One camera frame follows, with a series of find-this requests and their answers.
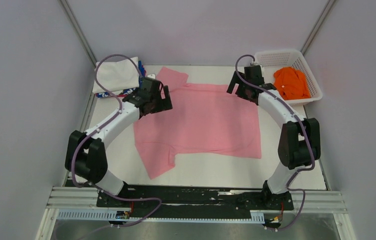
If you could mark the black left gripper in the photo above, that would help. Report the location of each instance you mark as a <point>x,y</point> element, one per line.
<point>165,103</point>

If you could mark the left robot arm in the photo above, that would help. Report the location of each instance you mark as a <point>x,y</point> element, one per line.
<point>86,150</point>

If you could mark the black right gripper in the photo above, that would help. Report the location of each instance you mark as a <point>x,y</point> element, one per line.
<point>235,80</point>

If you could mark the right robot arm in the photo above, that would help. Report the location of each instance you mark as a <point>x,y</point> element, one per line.
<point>299,144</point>

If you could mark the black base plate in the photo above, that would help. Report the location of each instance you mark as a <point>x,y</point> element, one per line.
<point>196,202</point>

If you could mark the white folded t-shirt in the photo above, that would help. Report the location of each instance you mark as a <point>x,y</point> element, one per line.
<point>119,76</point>

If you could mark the white slotted cable duct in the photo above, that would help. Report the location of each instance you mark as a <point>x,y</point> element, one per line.
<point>116,216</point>

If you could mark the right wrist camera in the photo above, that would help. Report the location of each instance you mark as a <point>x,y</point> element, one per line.
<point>258,66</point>

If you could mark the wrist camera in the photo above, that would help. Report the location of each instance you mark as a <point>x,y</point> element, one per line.
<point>258,66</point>
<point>152,76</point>

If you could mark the blue printed folded t-shirt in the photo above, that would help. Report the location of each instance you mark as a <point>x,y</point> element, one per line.
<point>104,93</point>

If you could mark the right aluminium corner post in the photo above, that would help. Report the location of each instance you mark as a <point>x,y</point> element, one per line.
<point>318,25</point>

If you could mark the left aluminium corner post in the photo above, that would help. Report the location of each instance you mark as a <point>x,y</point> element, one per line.
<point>78,31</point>

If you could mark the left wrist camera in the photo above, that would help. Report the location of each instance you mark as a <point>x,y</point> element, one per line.
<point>152,76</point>

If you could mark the pink t-shirt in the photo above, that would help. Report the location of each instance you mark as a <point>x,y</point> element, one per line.
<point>204,119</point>

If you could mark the orange t-shirt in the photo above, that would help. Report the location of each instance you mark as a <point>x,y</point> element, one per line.
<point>291,84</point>

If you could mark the aluminium corner post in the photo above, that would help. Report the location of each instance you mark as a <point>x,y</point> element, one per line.
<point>78,31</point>
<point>318,25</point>

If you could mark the aluminium frame rail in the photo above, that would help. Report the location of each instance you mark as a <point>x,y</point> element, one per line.
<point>316,201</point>

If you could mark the white plastic laundry basket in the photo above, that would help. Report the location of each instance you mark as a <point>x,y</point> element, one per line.
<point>273,60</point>

